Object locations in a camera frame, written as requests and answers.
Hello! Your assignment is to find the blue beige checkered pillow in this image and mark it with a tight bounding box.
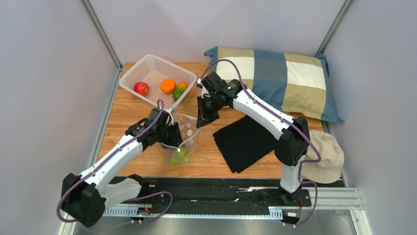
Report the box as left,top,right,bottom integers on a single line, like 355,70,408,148
204,47,344,123

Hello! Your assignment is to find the green fake apple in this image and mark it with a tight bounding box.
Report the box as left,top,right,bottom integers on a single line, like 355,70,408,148
170,147,190,165

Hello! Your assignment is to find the green orange fake mango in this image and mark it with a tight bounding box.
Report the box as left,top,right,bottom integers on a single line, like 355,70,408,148
173,81,188,101

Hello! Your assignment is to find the black folded cloth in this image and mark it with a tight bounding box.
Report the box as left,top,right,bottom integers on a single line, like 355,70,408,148
213,116,278,173

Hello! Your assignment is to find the red fake apple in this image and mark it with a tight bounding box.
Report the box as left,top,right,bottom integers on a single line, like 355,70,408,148
133,82,150,97

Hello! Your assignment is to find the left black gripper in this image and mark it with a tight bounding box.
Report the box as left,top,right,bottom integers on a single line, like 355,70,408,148
156,122,185,149

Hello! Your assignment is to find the white plastic basket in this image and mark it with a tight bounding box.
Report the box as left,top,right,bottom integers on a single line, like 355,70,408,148
119,54,197,109

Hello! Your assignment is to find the orange fake orange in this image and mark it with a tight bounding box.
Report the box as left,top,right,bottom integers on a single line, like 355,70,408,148
160,78,176,94

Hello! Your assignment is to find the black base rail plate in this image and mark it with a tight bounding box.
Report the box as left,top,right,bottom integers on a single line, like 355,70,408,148
127,177,315,217

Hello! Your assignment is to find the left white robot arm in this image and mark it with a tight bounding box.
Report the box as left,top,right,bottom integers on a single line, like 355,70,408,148
56,108,182,227

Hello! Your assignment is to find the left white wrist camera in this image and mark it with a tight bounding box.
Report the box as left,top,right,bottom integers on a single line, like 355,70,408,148
165,108,175,125

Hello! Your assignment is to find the clear zip top bag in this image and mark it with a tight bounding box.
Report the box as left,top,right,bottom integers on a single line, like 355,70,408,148
160,112,200,164

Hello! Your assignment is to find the beige bucket hat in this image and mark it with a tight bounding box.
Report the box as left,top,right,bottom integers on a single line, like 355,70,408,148
301,130,345,184

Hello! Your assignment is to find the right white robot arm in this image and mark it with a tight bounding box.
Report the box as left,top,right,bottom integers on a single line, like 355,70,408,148
196,72,310,201

